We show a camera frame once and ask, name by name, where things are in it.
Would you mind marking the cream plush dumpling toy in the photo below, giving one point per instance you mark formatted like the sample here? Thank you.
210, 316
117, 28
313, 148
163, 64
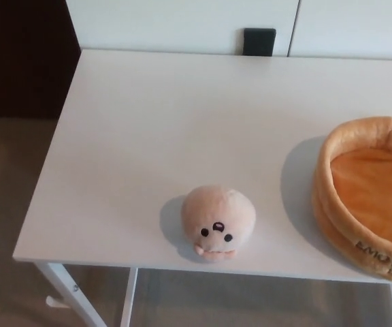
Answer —
216, 211

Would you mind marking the orange round plush plate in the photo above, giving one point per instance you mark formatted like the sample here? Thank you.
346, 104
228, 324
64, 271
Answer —
373, 190

